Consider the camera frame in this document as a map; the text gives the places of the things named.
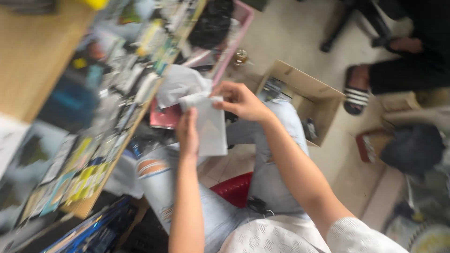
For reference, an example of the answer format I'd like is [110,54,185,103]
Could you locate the dark blue bag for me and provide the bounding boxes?
[380,125,445,176]

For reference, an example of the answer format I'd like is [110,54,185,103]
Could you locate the yellow round object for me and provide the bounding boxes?
[79,0,109,10]

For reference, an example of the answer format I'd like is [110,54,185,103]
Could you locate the red plastic stool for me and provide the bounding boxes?
[210,171,254,208]

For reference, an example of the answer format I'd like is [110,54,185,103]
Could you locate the pink plastic basket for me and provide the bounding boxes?
[181,0,255,86]

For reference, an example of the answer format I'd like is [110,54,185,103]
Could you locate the black chair leg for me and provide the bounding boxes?
[320,0,394,53]

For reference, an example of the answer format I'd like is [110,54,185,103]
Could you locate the pink packet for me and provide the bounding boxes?
[149,98,183,130]

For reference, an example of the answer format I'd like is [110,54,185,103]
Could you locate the black striped slide sandal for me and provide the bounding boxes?
[343,65,370,116]

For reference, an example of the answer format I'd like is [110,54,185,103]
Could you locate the black key fob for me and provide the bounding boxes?
[246,197,275,218]

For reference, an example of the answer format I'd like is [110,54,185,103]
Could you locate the blue packaged box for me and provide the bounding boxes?
[40,197,138,253]

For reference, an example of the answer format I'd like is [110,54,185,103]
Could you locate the small glass jar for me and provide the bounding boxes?
[234,49,249,67]

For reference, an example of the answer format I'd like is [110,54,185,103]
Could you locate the light blue ripped jeans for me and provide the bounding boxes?
[137,98,311,253]

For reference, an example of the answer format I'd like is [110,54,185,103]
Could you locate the white plastic packet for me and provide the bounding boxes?
[177,92,228,157]

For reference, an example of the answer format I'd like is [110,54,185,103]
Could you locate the white crumpled plastic bag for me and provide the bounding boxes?
[156,64,213,109]

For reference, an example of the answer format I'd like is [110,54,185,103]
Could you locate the person's right hand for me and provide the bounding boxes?
[210,81,274,123]

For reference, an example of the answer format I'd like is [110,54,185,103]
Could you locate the white knit shirt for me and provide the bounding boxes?
[218,214,410,253]

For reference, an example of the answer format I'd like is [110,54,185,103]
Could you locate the open cardboard box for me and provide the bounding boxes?
[256,59,346,147]

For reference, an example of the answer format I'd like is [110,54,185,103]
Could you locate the person's left hand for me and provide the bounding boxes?
[175,107,200,159]

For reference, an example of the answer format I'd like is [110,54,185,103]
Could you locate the heap of packaged goods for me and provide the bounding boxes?
[0,0,208,232]

